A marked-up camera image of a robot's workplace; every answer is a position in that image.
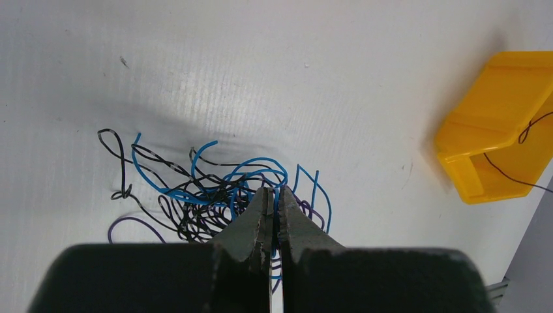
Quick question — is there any thin black wire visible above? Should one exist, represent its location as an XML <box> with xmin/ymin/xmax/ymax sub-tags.
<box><xmin>483</xmin><ymin>111</ymin><xmax>553</xmax><ymax>188</ymax></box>

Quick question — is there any wire bundle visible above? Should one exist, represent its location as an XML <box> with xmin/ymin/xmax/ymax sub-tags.
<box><xmin>97</xmin><ymin>128</ymin><xmax>333</xmax><ymax>295</ymax></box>

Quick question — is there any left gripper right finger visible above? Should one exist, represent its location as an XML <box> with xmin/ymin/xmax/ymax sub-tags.
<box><xmin>278</xmin><ymin>186</ymin><xmax>346</xmax><ymax>312</ymax></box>

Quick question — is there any yellow bin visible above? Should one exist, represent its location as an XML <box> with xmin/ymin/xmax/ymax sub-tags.
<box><xmin>434</xmin><ymin>51</ymin><xmax>552</xmax><ymax>204</ymax></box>

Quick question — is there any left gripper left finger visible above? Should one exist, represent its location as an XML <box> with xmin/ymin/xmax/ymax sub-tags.
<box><xmin>209</xmin><ymin>187</ymin><xmax>274</xmax><ymax>312</ymax></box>

